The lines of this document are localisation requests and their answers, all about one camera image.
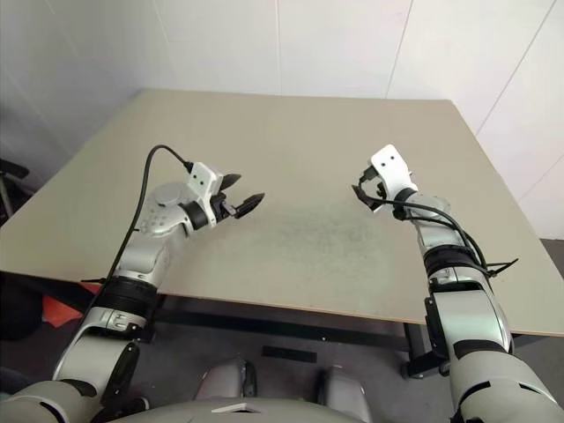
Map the orange object on floor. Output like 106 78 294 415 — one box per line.
41 281 105 327

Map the black metal table frame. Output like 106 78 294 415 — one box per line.
153 294 446 380

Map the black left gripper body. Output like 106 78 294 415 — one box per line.
211 193 239 219

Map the black strip on floor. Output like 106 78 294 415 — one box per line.
263 345 318 363

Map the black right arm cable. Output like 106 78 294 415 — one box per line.
372 197 493 277

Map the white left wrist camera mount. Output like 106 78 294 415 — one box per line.
183 161 221 229

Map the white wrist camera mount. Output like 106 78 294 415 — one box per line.
369 144 419 204
183 161 221 229

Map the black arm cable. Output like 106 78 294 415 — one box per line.
372 197 493 277
81 144 195 323

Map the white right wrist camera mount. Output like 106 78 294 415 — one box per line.
369 144 419 204

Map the black cable tie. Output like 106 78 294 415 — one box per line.
482 258 520 279

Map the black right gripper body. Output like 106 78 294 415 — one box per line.
368 174 386 201

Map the grey right robot foot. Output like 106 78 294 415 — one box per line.
317 366 374 423

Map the grey left robot foot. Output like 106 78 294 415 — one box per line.
197 357 258 404

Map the grey robot torso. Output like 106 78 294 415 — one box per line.
105 390 367 423

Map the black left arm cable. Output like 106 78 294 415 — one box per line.
81 144 195 323

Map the grey robot foot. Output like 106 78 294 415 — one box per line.
197 357 258 404
317 366 374 423

